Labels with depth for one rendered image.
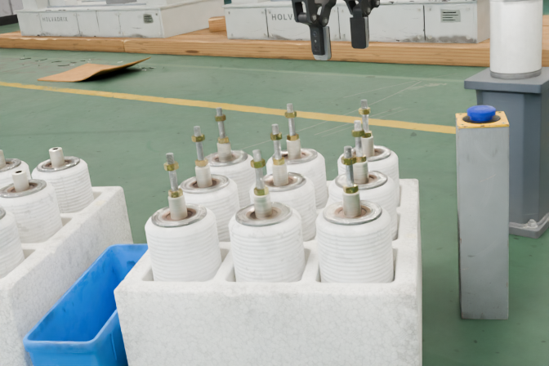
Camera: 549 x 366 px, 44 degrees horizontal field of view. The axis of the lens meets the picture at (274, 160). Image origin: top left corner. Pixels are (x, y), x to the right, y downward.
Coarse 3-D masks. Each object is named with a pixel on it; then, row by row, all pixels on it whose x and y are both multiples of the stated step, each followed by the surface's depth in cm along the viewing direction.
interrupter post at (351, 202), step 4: (344, 192) 86; (356, 192) 86; (344, 196) 86; (348, 196) 85; (352, 196) 85; (356, 196) 85; (344, 200) 86; (348, 200) 86; (352, 200) 85; (356, 200) 86; (344, 204) 86; (348, 204) 86; (352, 204) 86; (356, 204) 86; (344, 208) 87; (348, 208) 86; (352, 208) 86; (356, 208) 86; (360, 208) 87; (344, 212) 87; (348, 212) 86; (352, 212) 86; (356, 212) 86; (360, 212) 87
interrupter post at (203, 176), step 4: (196, 168) 102; (200, 168) 101; (204, 168) 101; (208, 168) 102; (196, 172) 102; (200, 172) 101; (204, 172) 102; (208, 172) 102; (196, 176) 103; (200, 176) 102; (204, 176) 102; (208, 176) 102; (200, 180) 102; (204, 180) 102; (208, 180) 102; (200, 184) 102; (204, 184) 102; (208, 184) 102
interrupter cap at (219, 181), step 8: (216, 176) 105; (224, 176) 105; (184, 184) 104; (192, 184) 103; (216, 184) 102; (224, 184) 101; (184, 192) 101; (192, 192) 100; (200, 192) 100; (208, 192) 100
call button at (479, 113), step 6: (474, 108) 99; (480, 108) 99; (486, 108) 98; (492, 108) 98; (468, 114) 98; (474, 114) 97; (480, 114) 97; (486, 114) 97; (492, 114) 97; (474, 120) 98; (480, 120) 98; (486, 120) 98
